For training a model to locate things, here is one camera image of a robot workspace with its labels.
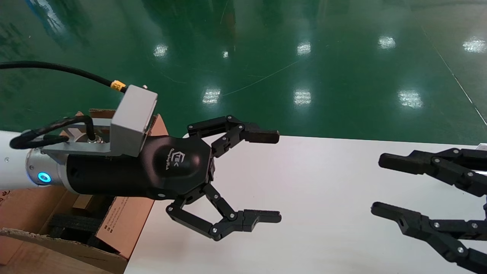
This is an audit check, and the silver camera mount bracket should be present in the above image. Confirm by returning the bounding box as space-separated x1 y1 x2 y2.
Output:
40 117 115 156

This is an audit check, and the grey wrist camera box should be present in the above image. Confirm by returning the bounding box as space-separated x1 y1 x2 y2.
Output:
110 84 158 157

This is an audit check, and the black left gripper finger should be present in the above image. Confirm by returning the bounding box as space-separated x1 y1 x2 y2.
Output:
187 115 280 158
166 183 282 241

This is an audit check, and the black foam insert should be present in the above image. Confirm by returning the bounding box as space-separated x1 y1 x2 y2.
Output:
48 205 118 253

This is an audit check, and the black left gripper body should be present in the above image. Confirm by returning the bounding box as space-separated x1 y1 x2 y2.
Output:
63 135 214 201

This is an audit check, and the thin black looped cable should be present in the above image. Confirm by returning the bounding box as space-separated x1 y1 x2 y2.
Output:
10 114 96 150

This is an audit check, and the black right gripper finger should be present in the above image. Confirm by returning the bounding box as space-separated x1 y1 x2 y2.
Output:
371 202 487 274
379 148 487 197

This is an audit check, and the big torn cardboard box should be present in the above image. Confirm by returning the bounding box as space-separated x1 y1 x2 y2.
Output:
0 108 170 274

